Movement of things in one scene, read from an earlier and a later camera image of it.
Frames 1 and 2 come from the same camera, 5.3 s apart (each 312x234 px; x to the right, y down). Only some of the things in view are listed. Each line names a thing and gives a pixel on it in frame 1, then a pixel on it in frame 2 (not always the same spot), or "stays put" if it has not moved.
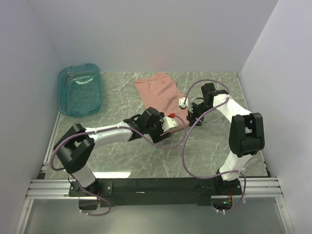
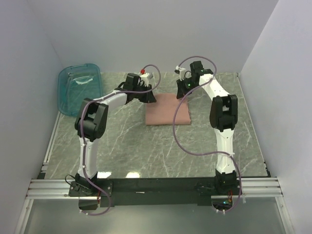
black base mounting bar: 157,192 stays put
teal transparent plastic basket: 79,89 stays put
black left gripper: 157,137 → 149,98
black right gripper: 192,116 → 181,91
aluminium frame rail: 60,188 stays put
